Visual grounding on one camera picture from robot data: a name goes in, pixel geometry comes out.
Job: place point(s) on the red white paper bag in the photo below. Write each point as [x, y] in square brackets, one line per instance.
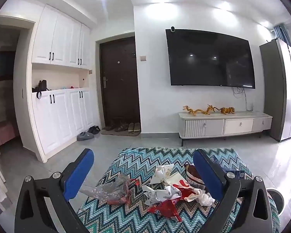
[187, 191]

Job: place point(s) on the dark blue white package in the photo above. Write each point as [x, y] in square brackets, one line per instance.
[238, 173]

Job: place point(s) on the white green printed plastic bag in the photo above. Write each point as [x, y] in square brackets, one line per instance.
[160, 195]

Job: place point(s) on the wall light switch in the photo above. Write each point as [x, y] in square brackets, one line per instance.
[142, 58]

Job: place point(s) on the clear plastic bag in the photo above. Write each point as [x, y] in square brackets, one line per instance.
[114, 193]

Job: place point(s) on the tan shoes pair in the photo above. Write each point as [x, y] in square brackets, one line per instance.
[134, 128]

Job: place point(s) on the black shoes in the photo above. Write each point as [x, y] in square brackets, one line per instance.
[94, 130]

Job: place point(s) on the golden tiger figurine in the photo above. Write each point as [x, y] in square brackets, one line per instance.
[227, 110]

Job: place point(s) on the grey door mat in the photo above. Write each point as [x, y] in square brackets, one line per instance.
[120, 133]

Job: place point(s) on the grey refrigerator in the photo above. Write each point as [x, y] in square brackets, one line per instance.
[276, 60]

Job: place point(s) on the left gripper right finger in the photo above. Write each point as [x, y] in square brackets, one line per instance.
[255, 211]

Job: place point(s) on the small camera on television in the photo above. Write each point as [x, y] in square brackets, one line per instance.
[172, 29]

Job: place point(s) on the white tv cabinet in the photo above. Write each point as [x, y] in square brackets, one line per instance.
[218, 125]

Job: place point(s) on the white tissue bag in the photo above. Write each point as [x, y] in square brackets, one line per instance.
[200, 196]

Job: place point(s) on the brown sandals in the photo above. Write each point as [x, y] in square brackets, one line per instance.
[117, 128]

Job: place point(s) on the blue curtain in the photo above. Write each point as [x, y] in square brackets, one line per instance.
[282, 33]

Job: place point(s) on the white wifi router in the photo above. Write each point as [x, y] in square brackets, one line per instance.
[250, 107]

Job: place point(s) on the dark brown snack bag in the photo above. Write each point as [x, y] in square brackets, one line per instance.
[193, 177]

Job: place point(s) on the round trash bin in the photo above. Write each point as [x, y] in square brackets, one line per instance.
[278, 199]

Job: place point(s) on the red snack wrapper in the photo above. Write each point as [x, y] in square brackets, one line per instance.
[166, 209]

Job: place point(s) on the wall mounted black television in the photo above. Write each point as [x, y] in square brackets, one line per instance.
[203, 58]

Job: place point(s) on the zigzag knitted table cloth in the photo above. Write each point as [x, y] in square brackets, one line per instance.
[140, 163]

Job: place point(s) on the grey slipper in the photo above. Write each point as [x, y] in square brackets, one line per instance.
[85, 136]

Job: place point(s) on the black handbag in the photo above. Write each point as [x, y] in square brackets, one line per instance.
[42, 86]

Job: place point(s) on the dark brown entrance door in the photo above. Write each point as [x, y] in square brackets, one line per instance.
[119, 82]

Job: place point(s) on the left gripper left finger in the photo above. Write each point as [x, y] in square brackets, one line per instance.
[32, 214]

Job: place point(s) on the white shoe cabinet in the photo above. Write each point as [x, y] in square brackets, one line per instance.
[60, 55]

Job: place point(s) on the white gold printed bag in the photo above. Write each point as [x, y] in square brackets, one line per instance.
[161, 173]

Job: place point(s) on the golden dragon figurine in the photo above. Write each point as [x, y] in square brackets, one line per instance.
[210, 109]

